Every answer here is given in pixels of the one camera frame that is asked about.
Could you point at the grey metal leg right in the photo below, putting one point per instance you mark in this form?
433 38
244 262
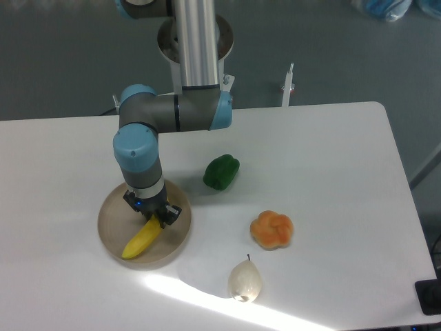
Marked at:
425 168

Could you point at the pale white pear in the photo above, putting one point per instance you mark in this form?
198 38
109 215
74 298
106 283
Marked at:
245 282

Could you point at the blue plastic bag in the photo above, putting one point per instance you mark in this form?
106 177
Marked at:
383 10

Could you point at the green bell pepper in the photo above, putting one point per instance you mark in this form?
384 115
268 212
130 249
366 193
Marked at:
220 173

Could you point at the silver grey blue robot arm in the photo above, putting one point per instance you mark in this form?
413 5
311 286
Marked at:
202 104

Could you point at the white metal post right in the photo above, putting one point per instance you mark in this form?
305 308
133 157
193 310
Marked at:
288 86

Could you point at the white metal frame bar left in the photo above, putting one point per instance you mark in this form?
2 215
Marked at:
117 102

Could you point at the yellow banana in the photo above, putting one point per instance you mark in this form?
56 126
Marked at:
142 239

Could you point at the beige round plate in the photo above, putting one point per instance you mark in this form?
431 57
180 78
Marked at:
118 223

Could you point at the orange knotted bread roll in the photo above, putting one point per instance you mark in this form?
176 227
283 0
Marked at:
272 230

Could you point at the black box at table edge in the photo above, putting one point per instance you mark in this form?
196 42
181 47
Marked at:
428 292

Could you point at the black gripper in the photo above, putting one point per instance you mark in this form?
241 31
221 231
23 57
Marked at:
165 213

